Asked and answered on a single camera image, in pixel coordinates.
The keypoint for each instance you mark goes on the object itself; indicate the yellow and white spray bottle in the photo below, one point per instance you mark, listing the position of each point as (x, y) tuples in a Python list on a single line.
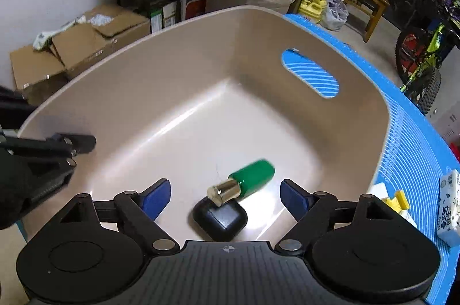
[(393, 202)]

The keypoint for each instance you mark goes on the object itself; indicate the green and black bicycle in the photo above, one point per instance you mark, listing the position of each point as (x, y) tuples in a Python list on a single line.
[(427, 46)]

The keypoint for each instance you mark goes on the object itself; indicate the green bottle with gold cap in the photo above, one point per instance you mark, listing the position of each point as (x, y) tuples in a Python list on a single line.
[(248, 179)]

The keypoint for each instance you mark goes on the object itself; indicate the yellow plastic jug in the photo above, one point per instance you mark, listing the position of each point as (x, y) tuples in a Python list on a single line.
[(312, 7)]

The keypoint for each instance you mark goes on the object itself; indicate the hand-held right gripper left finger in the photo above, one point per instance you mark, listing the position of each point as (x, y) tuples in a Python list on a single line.
[(157, 195)]

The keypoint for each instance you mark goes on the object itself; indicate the grey plastic bag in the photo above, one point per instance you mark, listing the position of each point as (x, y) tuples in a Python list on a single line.
[(334, 14)]

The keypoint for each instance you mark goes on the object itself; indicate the blue ribbed mat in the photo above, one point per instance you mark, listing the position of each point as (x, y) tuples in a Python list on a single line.
[(413, 132)]

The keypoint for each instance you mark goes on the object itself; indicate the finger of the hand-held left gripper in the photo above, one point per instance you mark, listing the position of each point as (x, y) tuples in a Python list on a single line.
[(77, 143)]

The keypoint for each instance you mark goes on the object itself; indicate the open cardboard box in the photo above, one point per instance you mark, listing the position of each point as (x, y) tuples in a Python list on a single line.
[(79, 46)]

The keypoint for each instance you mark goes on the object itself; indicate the beige plastic basin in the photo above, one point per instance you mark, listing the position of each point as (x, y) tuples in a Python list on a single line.
[(201, 103)]

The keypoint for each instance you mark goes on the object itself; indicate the flat cardboard box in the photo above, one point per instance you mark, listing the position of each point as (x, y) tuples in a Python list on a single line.
[(447, 127)]

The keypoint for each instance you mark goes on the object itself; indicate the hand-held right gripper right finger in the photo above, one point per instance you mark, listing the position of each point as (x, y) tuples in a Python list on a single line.
[(291, 197)]

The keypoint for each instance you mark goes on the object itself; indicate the black earbuds case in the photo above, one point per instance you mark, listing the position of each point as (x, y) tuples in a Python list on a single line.
[(220, 220)]

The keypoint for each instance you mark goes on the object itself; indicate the white crumpled packaging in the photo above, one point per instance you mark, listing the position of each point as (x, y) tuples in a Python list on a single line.
[(59, 32)]

